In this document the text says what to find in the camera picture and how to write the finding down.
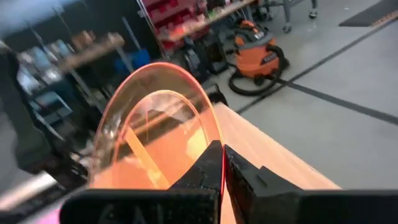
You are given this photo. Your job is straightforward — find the wooden shelf with black frame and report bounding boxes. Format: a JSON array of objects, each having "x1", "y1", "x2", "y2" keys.
[{"x1": 90, "y1": 83, "x2": 342, "y2": 224}]

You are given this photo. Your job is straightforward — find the wooden workbench shelf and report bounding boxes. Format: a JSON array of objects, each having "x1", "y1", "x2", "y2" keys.
[{"x1": 58, "y1": 32, "x2": 126, "y2": 71}]

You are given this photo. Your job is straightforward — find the orange translucent plate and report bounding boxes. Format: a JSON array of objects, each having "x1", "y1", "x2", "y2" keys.
[{"x1": 89, "y1": 61, "x2": 226, "y2": 224}]

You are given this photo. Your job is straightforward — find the red storage bins rack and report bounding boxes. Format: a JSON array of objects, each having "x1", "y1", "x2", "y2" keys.
[{"x1": 136, "y1": 0, "x2": 259, "y2": 51}]

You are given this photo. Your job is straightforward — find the blue bin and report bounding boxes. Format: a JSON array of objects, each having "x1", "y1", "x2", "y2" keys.
[{"x1": 114, "y1": 49, "x2": 150, "y2": 76}]

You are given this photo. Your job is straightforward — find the black floor mat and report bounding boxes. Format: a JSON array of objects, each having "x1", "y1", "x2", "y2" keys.
[{"x1": 338, "y1": 0, "x2": 398, "y2": 27}]

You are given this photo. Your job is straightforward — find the pink translucent plate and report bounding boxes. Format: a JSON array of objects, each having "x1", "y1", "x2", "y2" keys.
[{"x1": 29, "y1": 207, "x2": 63, "y2": 224}]

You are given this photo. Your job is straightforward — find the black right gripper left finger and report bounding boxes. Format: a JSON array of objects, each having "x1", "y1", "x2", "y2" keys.
[{"x1": 169, "y1": 139, "x2": 224, "y2": 191}]

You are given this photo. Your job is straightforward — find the orange shop vacuum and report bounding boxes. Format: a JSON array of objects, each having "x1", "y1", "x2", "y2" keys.
[
  {"x1": 228, "y1": 45, "x2": 290, "y2": 96},
  {"x1": 233, "y1": 20, "x2": 290, "y2": 78}
]

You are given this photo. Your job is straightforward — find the black equipment box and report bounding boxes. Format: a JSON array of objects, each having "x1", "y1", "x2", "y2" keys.
[{"x1": 182, "y1": 33, "x2": 230, "y2": 82}]

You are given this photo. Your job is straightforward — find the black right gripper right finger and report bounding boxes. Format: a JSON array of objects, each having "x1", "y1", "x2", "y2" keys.
[{"x1": 224, "y1": 144, "x2": 304, "y2": 224}]

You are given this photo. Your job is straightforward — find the grey wheeled cart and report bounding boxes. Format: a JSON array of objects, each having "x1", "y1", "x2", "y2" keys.
[{"x1": 257, "y1": 0, "x2": 318, "y2": 34}]

